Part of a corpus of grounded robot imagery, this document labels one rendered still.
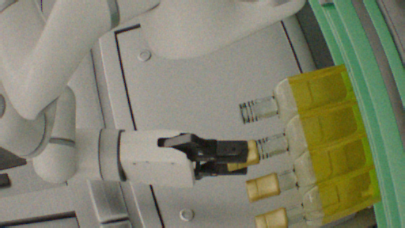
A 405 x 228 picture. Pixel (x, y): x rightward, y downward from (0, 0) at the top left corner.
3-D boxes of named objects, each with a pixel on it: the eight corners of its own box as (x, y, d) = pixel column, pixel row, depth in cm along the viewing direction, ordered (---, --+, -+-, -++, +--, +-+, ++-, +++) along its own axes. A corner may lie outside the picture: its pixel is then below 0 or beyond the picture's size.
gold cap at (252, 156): (253, 145, 140) (222, 153, 139) (253, 134, 136) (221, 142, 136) (259, 167, 138) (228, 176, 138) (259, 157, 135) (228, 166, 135)
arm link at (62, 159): (28, 114, 128) (28, 177, 127) (90, 115, 128) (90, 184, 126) (47, 131, 143) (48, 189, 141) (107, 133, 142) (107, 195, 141)
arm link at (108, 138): (107, 191, 141) (125, 192, 141) (98, 168, 133) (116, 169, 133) (109, 146, 144) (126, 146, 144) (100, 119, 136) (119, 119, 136)
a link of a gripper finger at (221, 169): (199, 182, 141) (247, 181, 140) (198, 173, 138) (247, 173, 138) (200, 161, 142) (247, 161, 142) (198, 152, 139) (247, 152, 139)
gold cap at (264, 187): (274, 180, 137) (244, 188, 137) (274, 166, 135) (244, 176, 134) (280, 199, 135) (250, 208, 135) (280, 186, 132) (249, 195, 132)
